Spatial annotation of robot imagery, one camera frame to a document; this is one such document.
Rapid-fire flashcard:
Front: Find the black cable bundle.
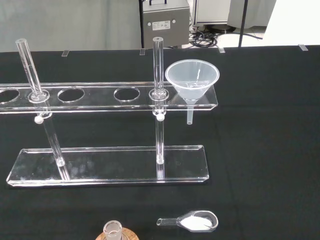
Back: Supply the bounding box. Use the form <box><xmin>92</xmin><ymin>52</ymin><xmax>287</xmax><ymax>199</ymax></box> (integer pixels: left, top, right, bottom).
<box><xmin>188</xmin><ymin>24</ymin><xmax>226</xmax><ymax>48</ymax></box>

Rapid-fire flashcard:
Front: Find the round-bottom glass flask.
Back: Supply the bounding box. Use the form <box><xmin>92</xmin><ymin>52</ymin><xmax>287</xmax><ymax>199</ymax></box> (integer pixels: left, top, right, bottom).
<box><xmin>103</xmin><ymin>220</ymin><xmax>123</xmax><ymax>240</ymax></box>

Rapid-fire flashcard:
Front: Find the white board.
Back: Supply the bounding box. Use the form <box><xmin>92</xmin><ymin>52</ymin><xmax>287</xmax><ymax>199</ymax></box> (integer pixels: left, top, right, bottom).
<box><xmin>262</xmin><ymin>0</ymin><xmax>320</xmax><ymax>47</ymax></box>

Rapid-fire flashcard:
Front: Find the black tripod pole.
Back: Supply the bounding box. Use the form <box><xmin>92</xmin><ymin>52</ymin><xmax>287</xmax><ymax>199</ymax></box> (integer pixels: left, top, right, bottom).
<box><xmin>237</xmin><ymin>0</ymin><xmax>250</xmax><ymax>48</ymax></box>

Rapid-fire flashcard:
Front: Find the cork ring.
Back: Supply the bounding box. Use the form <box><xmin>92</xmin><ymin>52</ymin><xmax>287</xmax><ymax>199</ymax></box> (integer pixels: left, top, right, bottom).
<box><xmin>94</xmin><ymin>227</ymin><xmax>139</xmax><ymax>240</ymax></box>

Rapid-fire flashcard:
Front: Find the glass weighing funnel with powder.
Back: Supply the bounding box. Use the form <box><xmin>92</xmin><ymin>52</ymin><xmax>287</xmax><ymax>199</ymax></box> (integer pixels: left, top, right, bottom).
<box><xmin>156</xmin><ymin>210</ymin><xmax>219</xmax><ymax>233</ymax></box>

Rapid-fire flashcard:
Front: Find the clear acrylic funnel stand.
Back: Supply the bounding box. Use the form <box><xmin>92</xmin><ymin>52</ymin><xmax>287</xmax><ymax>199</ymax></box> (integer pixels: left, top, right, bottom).
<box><xmin>0</xmin><ymin>37</ymin><xmax>218</xmax><ymax>188</ymax></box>

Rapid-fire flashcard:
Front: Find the pale metal cabinet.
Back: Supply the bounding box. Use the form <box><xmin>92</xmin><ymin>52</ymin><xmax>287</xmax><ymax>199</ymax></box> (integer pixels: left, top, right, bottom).
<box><xmin>192</xmin><ymin>0</ymin><xmax>231</xmax><ymax>27</ymax></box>

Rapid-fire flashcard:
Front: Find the grey equipment case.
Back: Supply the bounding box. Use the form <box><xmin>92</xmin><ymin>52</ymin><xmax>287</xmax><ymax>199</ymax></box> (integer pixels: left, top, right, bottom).
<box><xmin>138</xmin><ymin>0</ymin><xmax>193</xmax><ymax>50</ymax></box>

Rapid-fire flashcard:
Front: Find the black cloth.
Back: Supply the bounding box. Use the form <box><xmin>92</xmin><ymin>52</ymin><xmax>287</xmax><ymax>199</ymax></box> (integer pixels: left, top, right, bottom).
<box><xmin>0</xmin><ymin>44</ymin><xmax>320</xmax><ymax>240</ymax></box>

